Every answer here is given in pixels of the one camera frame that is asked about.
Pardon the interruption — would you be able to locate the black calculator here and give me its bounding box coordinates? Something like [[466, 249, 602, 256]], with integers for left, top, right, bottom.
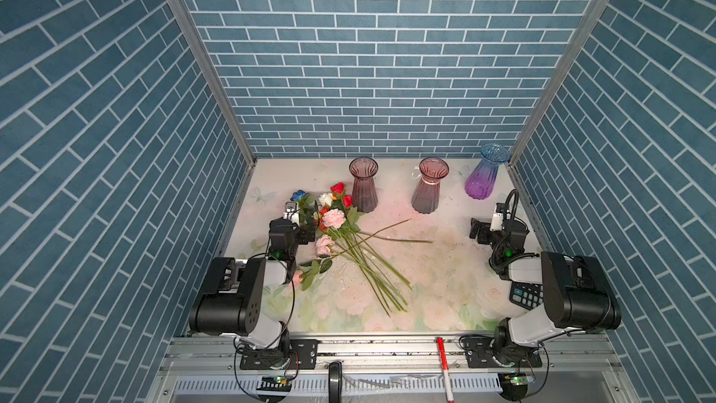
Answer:
[[509, 282, 544, 311]]

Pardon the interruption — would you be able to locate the black corrugated cable conduit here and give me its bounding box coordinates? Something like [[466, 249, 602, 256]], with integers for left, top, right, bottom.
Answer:
[[502, 188, 521, 231]]

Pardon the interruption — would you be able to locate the aluminium mounting rail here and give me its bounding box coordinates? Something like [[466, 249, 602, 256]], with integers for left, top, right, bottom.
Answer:
[[160, 333, 623, 376]]

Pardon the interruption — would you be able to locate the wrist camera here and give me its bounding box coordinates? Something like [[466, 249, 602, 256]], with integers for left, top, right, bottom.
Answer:
[[490, 203, 509, 232], [283, 201, 300, 224]]

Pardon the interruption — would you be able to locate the white rose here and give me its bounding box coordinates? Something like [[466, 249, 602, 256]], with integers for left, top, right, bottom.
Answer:
[[318, 192, 335, 208]]

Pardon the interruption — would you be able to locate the dark purple glass vase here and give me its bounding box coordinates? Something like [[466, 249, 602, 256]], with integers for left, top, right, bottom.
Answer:
[[349, 157, 379, 214]]

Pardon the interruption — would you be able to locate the red white marker pen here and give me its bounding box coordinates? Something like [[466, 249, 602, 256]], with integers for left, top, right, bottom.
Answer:
[[436, 337, 455, 403]]

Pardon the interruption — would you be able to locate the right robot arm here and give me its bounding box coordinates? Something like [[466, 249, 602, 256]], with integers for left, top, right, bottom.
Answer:
[[459, 219, 622, 369]]

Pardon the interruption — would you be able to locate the pink rose on table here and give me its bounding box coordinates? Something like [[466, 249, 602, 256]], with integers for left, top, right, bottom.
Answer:
[[296, 220, 412, 295]]

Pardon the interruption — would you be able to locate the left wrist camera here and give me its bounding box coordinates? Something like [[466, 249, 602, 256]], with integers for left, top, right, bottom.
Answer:
[[283, 201, 300, 224]]

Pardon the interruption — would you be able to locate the pink carnation spray stem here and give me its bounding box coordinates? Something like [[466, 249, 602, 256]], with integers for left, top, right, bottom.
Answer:
[[319, 208, 411, 299]]

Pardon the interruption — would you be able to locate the blue rose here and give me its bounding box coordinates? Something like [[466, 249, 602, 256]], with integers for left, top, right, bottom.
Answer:
[[291, 190, 308, 202]]

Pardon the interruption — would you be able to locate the red rose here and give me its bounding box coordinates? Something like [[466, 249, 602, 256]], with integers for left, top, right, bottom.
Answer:
[[330, 183, 346, 195]]

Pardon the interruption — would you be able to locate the pink glass vase with ribbon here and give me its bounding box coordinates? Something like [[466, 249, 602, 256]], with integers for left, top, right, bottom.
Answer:
[[411, 158, 449, 215]]

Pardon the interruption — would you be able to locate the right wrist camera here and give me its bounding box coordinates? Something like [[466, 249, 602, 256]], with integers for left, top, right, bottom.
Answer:
[[490, 203, 509, 232]]

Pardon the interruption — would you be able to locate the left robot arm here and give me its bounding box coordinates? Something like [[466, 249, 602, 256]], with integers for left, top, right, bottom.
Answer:
[[188, 218, 298, 371]]

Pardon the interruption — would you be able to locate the purple blue gradient vase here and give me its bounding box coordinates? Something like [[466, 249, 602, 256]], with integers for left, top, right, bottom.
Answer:
[[464, 144, 511, 200]]

